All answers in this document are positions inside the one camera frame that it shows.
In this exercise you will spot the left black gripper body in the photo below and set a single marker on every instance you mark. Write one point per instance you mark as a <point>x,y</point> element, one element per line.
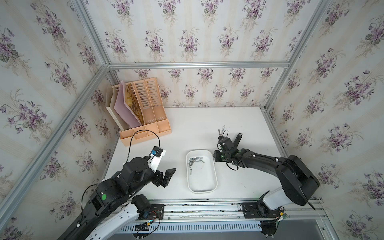
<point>157,180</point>

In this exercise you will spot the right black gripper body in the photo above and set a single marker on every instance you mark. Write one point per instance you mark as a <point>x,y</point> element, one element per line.
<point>219,156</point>

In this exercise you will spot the white plastic storage tray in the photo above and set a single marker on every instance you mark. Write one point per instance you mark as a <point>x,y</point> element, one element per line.
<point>202,180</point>

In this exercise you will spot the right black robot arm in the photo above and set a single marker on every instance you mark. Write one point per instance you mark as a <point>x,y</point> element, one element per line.
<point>298,183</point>

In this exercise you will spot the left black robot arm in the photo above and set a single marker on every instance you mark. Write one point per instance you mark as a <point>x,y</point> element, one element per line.
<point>116,201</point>

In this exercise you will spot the pile of silver screws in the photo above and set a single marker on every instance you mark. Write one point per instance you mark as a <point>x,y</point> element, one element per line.
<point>195,162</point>

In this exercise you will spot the black stapler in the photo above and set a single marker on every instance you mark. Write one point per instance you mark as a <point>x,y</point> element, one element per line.
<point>238,139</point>

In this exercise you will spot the pink folder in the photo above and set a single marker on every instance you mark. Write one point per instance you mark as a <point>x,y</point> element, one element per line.
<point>123,109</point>

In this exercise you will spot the beige desk file organizer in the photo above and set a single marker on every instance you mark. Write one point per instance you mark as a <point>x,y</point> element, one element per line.
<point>144,98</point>

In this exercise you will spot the beige folder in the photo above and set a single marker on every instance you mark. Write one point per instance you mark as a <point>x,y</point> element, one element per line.
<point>111,98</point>

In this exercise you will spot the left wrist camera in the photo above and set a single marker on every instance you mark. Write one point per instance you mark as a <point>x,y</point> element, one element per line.
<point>155,157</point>

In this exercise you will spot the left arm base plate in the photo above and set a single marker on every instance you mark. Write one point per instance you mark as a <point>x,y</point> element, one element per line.
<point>155,211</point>

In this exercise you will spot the aluminium mounting rail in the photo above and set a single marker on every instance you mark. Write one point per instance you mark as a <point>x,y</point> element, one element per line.
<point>233,210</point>

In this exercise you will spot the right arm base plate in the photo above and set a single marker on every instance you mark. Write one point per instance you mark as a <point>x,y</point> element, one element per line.
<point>260,211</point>

